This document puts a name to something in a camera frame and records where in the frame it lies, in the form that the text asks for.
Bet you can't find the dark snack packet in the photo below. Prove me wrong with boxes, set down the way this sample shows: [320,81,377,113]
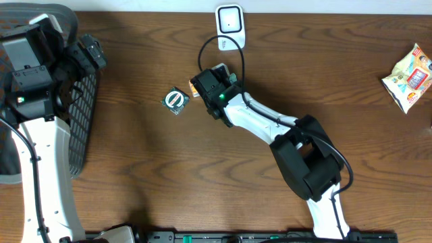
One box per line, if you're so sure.
[161,86,190,115]

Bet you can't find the orange snack packet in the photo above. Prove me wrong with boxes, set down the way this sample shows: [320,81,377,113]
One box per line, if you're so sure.
[188,81,200,98]

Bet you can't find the yellow snack packet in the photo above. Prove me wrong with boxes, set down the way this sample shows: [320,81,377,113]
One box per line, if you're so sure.
[381,43,431,114]

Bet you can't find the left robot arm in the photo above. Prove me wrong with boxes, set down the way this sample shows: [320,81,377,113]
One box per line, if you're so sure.
[1,13,136,242]

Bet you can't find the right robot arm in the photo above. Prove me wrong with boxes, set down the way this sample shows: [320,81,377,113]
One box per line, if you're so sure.
[190,67,350,240]

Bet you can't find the white barcode scanner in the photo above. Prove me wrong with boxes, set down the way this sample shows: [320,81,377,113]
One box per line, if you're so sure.
[215,4,246,49]

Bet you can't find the grey plastic mesh basket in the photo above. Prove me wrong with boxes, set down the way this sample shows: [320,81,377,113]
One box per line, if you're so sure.
[1,3,100,184]

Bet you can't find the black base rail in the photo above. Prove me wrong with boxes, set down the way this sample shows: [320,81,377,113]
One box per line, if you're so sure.
[84,229,400,243]

